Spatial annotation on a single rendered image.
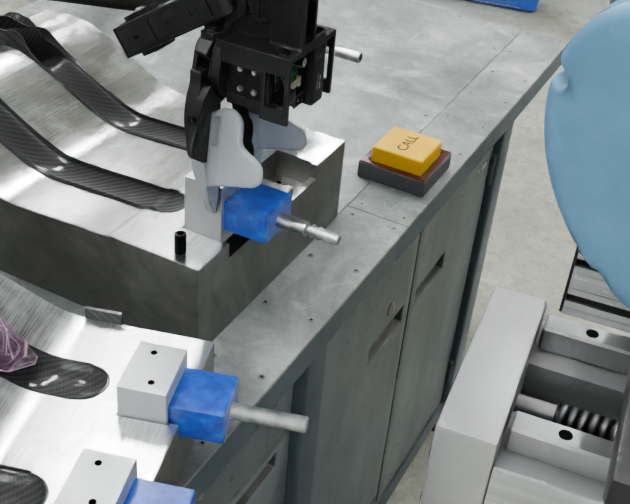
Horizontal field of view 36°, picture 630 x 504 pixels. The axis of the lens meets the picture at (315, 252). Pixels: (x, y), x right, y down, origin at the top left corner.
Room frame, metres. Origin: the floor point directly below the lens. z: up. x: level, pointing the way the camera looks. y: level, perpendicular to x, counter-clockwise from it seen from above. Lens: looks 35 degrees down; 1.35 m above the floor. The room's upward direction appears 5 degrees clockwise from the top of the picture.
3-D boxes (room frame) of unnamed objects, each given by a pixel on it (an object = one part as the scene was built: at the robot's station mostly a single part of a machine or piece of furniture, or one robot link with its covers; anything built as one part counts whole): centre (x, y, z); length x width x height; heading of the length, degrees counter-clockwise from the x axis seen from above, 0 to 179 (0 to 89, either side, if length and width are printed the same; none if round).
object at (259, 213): (0.67, 0.04, 0.91); 0.13 x 0.05 x 0.05; 65
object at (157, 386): (0.50, 0.06, 0.86); 0.13 x 0.05 x 0.05; 82
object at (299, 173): (0.78, 0.04, 0.87); 0.05 x 0.05 x 0.04; 65
